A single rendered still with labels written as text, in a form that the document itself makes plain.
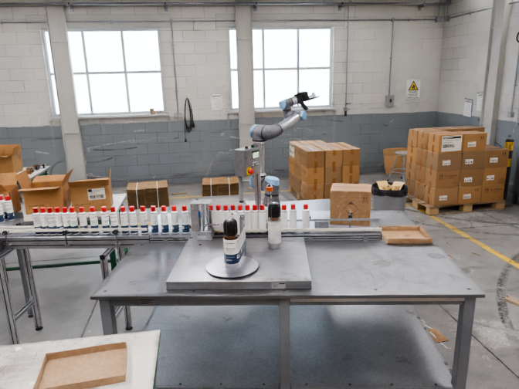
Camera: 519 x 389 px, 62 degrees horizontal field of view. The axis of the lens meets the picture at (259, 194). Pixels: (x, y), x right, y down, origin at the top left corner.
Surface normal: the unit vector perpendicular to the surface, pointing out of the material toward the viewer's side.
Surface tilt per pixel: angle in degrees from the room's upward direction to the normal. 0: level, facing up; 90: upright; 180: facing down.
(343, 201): 90
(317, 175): 90
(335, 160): 90
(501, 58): 90
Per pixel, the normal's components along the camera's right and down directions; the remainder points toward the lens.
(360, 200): -0.23, 0.26
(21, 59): 0.15, 0.26
